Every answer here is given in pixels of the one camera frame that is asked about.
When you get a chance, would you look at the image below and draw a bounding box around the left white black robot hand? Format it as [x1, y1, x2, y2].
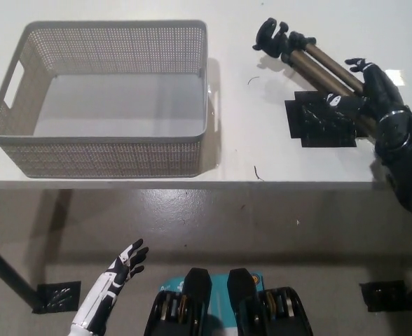
[69, 239, 150, 332]

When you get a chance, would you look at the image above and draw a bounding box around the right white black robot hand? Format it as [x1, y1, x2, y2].
[323, 57, 408, 122]

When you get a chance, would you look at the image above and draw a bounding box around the bronze black camera tripod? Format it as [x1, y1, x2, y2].
[252, 17, 379, 137]

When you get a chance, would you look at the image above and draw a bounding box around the black tape patch on desk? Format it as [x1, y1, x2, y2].
[284, 90, 359, 149]

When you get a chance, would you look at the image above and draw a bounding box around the grey perforated rectangular basket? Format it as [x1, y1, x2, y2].
[0, 20, 209, 179]

